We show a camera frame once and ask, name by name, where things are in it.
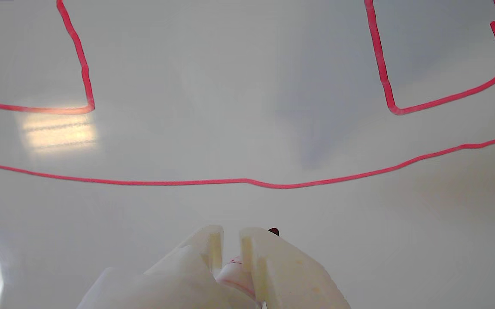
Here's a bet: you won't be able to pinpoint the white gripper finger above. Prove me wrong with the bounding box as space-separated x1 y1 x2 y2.
76 225 231 309
239 227 352 309

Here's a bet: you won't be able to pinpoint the white marker pen red ends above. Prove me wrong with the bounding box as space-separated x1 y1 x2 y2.
215 228 280 309

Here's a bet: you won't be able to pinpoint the large whiteboard aluminium frame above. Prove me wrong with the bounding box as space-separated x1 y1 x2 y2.
0 0 495 309

